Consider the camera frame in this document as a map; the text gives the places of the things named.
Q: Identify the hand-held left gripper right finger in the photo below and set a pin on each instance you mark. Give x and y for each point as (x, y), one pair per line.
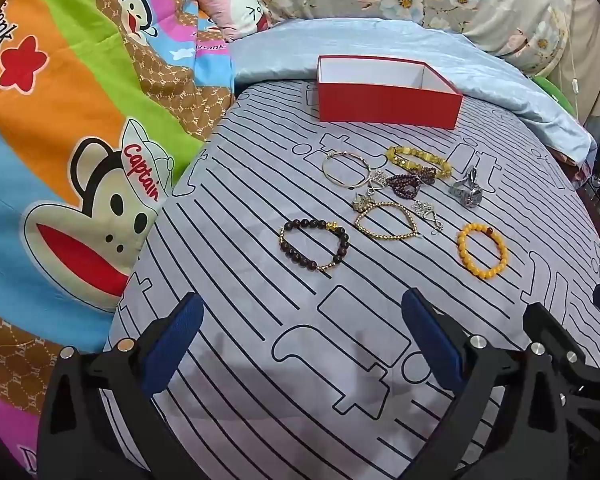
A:
(430, 340)

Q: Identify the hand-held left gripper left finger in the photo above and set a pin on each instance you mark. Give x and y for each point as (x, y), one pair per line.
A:
(177, 340)

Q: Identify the thin gold bangle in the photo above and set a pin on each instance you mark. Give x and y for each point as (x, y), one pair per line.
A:
(323, 169)

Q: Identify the red cardboard box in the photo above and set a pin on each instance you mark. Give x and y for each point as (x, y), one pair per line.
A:
(380, 102)

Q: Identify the grey striped bed sheet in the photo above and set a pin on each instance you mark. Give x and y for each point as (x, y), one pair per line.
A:
(260, 270)

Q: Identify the green plastic object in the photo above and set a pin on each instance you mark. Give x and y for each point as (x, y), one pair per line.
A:
(555, 92)

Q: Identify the beige cloth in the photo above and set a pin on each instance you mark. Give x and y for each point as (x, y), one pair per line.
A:
(597, 50)

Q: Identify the colourful cartoon monkey blanket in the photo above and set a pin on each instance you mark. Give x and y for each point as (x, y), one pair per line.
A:
(55, 110)

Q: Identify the light blue blanket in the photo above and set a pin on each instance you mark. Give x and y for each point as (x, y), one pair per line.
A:
(280, 50)

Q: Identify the pink rabbit pillow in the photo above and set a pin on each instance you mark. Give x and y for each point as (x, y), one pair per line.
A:
(230, 7)

